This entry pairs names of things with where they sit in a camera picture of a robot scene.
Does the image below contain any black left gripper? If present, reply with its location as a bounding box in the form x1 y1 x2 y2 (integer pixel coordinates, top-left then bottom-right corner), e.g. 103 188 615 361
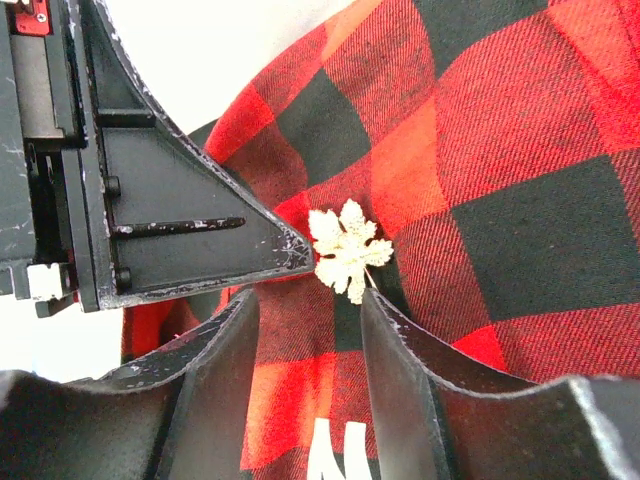
1 1 108 317

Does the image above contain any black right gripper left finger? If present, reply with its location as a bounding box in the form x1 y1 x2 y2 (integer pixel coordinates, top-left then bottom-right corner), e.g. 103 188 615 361
1 290 259 479

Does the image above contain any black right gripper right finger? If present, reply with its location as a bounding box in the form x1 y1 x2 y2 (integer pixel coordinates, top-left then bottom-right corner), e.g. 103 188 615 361
361 290 639 479

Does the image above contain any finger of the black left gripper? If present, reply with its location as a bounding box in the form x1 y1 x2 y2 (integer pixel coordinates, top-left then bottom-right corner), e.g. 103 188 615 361
82 1 315 309

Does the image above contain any gold leaf brooch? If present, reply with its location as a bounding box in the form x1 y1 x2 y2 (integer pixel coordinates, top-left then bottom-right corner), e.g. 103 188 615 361
308 199 394 305

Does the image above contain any red black plaid shirt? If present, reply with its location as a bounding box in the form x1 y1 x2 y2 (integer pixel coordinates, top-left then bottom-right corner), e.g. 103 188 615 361
123 1 639 479

